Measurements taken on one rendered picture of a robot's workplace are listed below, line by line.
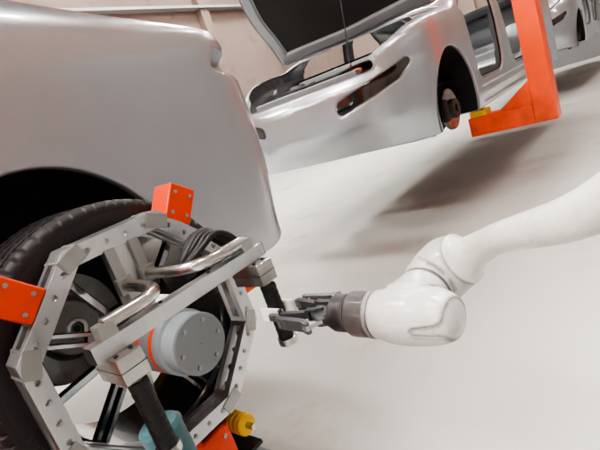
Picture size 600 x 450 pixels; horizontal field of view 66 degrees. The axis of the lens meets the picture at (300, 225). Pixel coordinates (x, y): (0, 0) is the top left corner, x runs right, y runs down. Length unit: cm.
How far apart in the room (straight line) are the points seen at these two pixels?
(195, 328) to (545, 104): 361
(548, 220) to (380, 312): 31
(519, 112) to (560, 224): 360
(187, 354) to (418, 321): 46
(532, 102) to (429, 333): 354
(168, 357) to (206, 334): 9
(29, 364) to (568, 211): 90
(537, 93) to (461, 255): 338
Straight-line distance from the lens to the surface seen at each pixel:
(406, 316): 79
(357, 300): 86
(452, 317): 79
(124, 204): 117
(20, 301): 99
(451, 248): 89
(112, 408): 122
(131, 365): 83
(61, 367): 156
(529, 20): 416
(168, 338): 98
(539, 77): 418
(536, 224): 70
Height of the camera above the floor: 122
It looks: 13 degrees down
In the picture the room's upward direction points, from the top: 19 degrees counter-clockwise
